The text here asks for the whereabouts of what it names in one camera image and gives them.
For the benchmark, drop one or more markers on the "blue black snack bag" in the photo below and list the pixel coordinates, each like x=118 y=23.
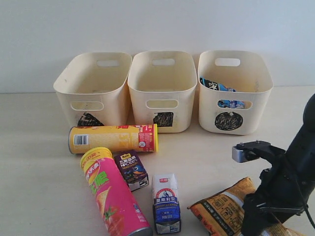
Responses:
x=233 y=104

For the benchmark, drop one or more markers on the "cream bin with square mark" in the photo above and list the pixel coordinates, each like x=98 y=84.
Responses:
x=162 y=88

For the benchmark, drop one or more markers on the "yellow chips can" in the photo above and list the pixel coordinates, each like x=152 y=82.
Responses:
x=140 y=138

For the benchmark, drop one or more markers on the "purple juice carton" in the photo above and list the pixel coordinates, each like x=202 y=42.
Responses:
x=132 y=169

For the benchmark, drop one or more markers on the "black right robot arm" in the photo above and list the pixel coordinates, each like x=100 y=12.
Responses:
x=301 y=151

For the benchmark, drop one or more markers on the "pink Lay's chips can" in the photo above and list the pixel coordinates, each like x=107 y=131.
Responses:
x=117 y=206

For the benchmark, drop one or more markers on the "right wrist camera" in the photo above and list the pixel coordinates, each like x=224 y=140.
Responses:
x=244 y=152

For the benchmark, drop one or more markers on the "white blue milk carton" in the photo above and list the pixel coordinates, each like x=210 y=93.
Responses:
x=166 y=207

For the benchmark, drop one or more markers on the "cream bin with circle mark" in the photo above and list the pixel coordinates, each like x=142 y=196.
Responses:
x=247 y=73

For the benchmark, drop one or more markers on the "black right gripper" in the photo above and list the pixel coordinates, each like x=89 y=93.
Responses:
x=280 y=196

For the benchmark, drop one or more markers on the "orange snack bag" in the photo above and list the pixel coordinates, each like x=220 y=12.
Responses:
x=222 y=214

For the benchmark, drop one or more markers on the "cream bin with triangle mark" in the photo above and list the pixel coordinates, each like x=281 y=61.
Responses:
x=92 y=89

